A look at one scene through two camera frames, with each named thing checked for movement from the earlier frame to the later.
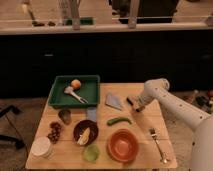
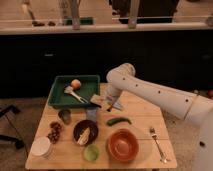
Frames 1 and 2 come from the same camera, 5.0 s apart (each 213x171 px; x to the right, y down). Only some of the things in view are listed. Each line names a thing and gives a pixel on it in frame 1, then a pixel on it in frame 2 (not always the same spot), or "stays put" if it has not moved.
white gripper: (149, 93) → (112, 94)
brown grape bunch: (55, 132) stays put
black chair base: (3, 111) stays put
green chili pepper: (113, 120) stays put
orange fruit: (76, 84) stays put
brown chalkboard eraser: (131, 99) → (97, 100)
